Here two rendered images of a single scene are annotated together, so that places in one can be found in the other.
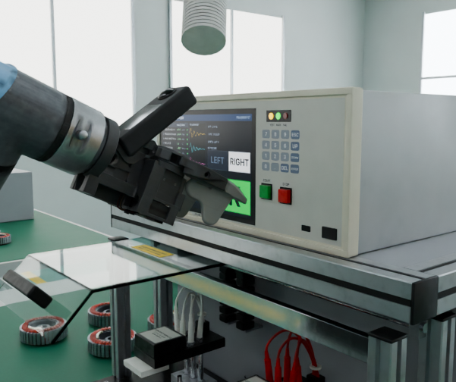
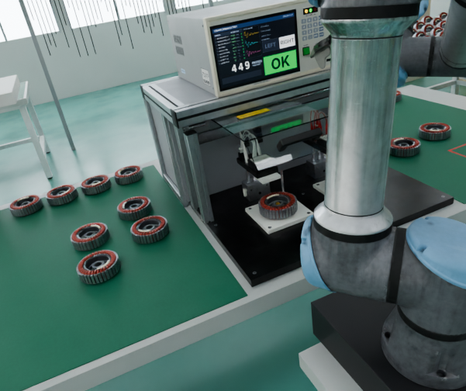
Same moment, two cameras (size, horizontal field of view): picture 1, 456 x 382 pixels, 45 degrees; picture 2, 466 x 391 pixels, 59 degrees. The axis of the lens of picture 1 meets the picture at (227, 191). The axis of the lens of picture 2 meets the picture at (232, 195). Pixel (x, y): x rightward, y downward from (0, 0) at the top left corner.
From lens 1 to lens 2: 135 cm
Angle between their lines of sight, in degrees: 69
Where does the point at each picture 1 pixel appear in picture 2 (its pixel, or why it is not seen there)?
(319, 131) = not seen: hidden behind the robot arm
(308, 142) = not seen: hidden behind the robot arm
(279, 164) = (312, 34)
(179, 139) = (234, 42)
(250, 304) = (317, 105)
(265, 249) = (322, 75)
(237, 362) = (240, 171)
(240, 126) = (286, 21)
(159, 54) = not seen: outside the picture
